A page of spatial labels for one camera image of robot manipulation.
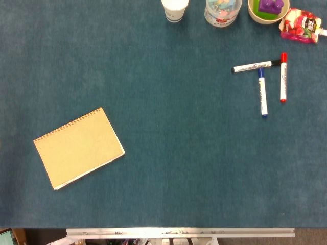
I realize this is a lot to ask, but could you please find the device with green screen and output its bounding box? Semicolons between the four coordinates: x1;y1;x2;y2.
0;229;13;245

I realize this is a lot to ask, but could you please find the clear plastic jar of clips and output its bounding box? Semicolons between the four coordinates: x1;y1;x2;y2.
204;0;243;27

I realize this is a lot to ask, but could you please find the kraft cover spiral notebook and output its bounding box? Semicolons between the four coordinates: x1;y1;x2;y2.
33;107;126;191

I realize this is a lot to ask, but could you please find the purple toy brick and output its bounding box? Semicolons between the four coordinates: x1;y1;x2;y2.
258;0;285;13

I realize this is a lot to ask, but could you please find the white paper cup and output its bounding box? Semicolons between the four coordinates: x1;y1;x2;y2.
161;0;190;24

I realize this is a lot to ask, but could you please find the beige bowl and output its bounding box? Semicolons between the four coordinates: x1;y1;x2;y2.
247;0;291;25

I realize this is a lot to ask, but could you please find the black whiteboard marker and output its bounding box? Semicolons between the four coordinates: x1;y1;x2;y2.
231;59;281;74

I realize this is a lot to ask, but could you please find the pink white snack pouch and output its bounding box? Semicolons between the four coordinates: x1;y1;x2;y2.
278;7;327;44

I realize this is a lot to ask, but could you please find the green toy brick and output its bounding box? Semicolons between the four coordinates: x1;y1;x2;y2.
252;0;281;20

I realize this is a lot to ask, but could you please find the blue whiteboard marker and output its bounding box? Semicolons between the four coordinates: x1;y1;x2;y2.
256;67;269;118

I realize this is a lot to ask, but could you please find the blue felt table cloth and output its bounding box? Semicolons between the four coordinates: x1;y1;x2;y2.
0;0;327;229

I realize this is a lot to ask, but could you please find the aluminium table edge rail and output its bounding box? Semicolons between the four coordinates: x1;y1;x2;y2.
66;228;296;239

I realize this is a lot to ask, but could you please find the red whiteboard marker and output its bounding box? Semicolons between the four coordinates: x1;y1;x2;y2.
279;52;288;103

